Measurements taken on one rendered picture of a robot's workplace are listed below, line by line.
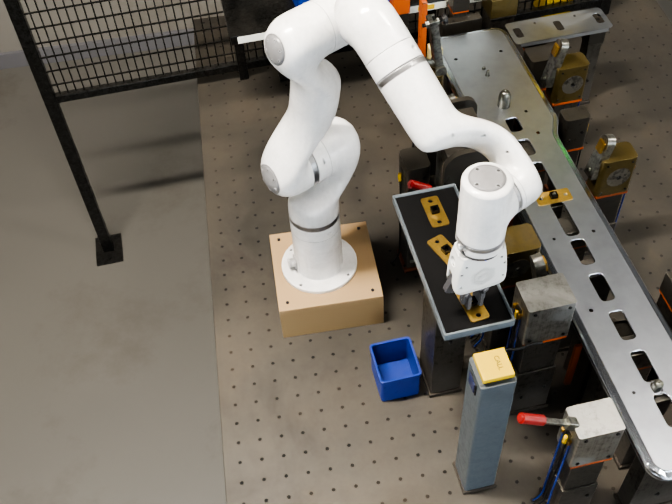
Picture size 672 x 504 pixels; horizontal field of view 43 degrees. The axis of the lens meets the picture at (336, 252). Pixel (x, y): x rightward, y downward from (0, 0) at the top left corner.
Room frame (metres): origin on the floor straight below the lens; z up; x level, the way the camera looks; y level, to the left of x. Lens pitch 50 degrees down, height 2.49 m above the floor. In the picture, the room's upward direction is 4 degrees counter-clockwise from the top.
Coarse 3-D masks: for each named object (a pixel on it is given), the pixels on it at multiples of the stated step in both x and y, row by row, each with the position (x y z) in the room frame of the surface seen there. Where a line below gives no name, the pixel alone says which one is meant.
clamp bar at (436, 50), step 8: (432, 16) 1.80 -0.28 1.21; (424, 24) 1.78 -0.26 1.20; (432, 24) 1.77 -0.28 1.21; (432, 32) 1.77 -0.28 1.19; (432, 40) 1.77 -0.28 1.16; (440, 40) 1.77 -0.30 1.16; (432, 48) 1.78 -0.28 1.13; (440, 48) 1.77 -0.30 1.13; (432, 56) 1.79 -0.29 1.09; (440, 56) 1.77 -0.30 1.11; (440, 64) 1.77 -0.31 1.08
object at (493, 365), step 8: (480, 352) 0.84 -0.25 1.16; (488, 352) 0.84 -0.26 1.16; (496, 352) 0.84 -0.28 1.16; (504, 352) 0.84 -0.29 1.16; (480, 360) 0.82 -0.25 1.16; (488, 360) 0.82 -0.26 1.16; (496, 360) 0.82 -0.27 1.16; (504, 360) 0.82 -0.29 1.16; (480, 368) 0.81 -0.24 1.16; (488, 368) 0.81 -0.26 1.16; (496, 368) 0.80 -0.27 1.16; (504, 368) 0.80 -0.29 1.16; (512, 368) 0.80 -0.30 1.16; (480, 376) 0.79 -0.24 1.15; (488, 376) 0.79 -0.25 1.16; (496, 376) 0.79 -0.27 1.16; (504, 376) 0.79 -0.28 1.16; (512, 376) 0.79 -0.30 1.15
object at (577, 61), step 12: (564, 60) 1.79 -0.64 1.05; (576, 60) 1.79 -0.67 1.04; (564, 72) 1.76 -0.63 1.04; (576, 72) 1.76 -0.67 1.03; (564, 84) 1.76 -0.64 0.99; (576, 84) 1.76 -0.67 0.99; (552, 96) 1.76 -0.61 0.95; (564, 96) 1.76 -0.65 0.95; (576, 96) 1.77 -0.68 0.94; (564, 108) 1.77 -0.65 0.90
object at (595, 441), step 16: (608, 400) 0.78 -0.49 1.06; (576, 416) 0.75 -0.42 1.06; (592, 416) 0.75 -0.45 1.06; (608, 416) 0.75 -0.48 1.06; (560, 432) 0.76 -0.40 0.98; (576, 432) 0.72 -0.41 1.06; (592, 432) 0.72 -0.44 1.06; (608, 432) 0.71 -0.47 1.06; (560, 448) 0.76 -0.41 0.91; (576, 448) 0.70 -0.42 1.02; (592, 448) 0.71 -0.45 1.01; (608, 448) 0.71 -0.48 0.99; (560, 464) 0.74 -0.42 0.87; (576, 464) 0.70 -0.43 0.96; (592, 464) 0.72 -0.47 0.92; (560, 480) 0.73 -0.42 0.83; (576, 480) 0.71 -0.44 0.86; (592, 480) 0.72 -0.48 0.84; (544, 496) 0.74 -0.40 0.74; (560, 496) 0.71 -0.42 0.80; (576, 496) 0.71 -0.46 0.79; (592, 496) 0.72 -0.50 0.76
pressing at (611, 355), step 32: (480, 32) 2.00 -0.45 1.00; (448, 64) 1.87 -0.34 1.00; (480, 64) 1.86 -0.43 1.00; (512, 64) 1.85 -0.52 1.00; (480, 96) 1.73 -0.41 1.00; (512, 96) 1.72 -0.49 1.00; (544, 96) 1.71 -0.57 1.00; (544, 128) 1.59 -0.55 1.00; (544, 160) 1.48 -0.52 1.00; (576, 192) 1.36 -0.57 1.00; (544, 224) 1.27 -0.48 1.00; (576, 224) 1.26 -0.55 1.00; (608, 224) 1.26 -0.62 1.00; (544, 256) 1.18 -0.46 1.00; (576, 256) 1.17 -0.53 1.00; (608, 256) 1.16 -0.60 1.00; (576, 288) 1.08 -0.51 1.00; (640, 288) 1.07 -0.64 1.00; (576, 320) 1.00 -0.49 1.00; (608, 320) 1.00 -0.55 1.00; (640, 320) 0.99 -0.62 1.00; (608, 352) 0.92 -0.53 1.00; (608, 384) 0.84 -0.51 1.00; (640, 384) 0.84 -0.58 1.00; (640, 416) 0.77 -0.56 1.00; (640, 448) 0.70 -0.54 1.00
